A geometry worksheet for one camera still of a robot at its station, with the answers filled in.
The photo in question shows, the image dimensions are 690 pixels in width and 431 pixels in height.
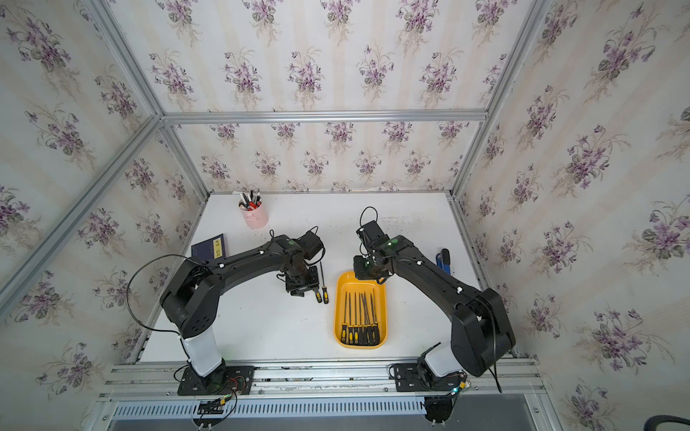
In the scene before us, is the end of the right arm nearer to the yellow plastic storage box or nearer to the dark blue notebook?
the yellow plastic storage box

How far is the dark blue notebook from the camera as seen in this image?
100 centimetres

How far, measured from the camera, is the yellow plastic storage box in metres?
0.80

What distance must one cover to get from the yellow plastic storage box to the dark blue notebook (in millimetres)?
482

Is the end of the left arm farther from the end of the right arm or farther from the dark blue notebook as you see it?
the dark blue notebook

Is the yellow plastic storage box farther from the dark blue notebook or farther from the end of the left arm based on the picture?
the dark blue notebook
